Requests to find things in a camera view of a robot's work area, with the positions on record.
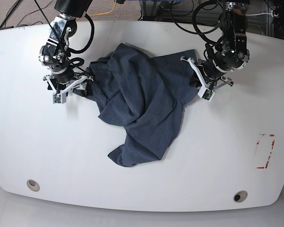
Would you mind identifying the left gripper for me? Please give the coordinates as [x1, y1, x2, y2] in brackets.
[194, 60, 225, 87]

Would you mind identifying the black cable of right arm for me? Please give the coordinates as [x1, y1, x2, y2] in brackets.
[67, 13, 95, 71]

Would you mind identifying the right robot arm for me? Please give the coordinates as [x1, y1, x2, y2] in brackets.
[39, 0, 95, 92]

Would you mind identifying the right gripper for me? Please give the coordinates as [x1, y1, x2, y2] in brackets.
[48, 67, 85, 90]

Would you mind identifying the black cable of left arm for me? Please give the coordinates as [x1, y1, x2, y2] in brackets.
[172, 0, 230, 48]

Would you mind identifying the right table cable grommet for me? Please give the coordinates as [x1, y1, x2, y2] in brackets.
[233, 191, 248, 203]

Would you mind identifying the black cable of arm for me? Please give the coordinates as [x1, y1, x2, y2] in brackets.
[172, 0, 230, 48]
[67, 13, 95, 71]

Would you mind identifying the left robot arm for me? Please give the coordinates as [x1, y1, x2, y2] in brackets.
[192, 0, 250, 89]

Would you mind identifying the dark blue t-shirt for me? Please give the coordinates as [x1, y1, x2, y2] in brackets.
[86, 44, 198, 167]

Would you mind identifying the aluminium frame structure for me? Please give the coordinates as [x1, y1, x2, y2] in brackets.
[138, 0, 275, 37]

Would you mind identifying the yellow cable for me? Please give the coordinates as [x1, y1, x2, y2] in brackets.
[89, 0, 116, 17]

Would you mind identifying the red tape rectangle marking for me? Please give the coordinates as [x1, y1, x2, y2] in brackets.
[254, 134, 275, 169]

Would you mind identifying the left table cable grommet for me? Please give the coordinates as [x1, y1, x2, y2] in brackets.
[27, 179, 40, 192]

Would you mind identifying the table cable grommet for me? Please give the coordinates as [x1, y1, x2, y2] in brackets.
[27, 179, 40, 192]
[233, 191, 248, 203]

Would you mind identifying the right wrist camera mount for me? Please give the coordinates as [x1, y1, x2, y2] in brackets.
[43, 72, 94, 104]

